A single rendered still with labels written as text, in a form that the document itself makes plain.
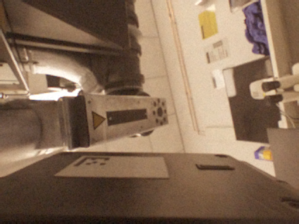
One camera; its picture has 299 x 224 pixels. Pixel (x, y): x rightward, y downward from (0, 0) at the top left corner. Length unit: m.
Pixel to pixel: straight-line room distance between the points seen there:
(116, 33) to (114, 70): 0.09
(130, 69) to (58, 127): 0.24
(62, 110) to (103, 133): 0.07
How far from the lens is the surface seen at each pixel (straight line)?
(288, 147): 1.24
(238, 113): 1.71
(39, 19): 0.29
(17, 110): 0.28
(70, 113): 0.25
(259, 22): 1.53
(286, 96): 0.84
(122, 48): 0.37
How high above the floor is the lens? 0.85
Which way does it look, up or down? 56 degrees up
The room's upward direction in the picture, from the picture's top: 97 degrees counter-clockwise
